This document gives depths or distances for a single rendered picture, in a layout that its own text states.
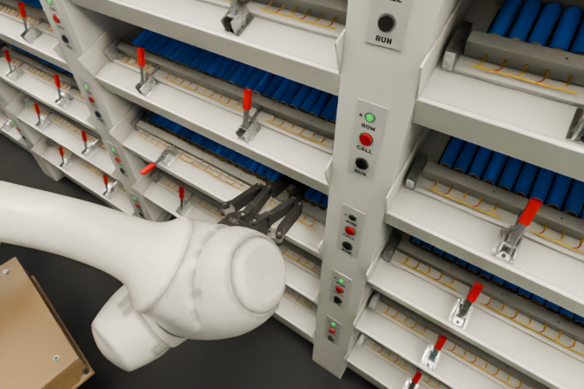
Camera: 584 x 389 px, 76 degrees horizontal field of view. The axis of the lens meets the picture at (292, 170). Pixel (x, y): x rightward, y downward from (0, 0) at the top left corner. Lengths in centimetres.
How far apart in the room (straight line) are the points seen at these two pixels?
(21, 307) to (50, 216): 77
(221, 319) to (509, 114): 35
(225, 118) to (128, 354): 41
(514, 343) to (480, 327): 5
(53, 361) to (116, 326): 54
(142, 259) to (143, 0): 46
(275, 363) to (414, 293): 61
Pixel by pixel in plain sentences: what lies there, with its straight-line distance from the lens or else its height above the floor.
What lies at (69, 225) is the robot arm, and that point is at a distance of 39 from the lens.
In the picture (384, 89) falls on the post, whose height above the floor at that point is 93.
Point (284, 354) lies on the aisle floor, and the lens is 123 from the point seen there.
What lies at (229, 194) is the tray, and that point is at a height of 55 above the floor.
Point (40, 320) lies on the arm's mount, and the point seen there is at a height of 30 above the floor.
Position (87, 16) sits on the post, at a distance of 94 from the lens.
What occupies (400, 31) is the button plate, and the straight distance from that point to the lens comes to 42.
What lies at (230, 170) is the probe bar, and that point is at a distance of 84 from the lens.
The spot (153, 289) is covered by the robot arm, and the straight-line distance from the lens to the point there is 38.
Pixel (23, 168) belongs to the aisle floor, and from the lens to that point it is 208.
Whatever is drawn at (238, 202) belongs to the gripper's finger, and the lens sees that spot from 69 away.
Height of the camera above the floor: 116
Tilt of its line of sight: 44 degrees down
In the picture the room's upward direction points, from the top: straight up
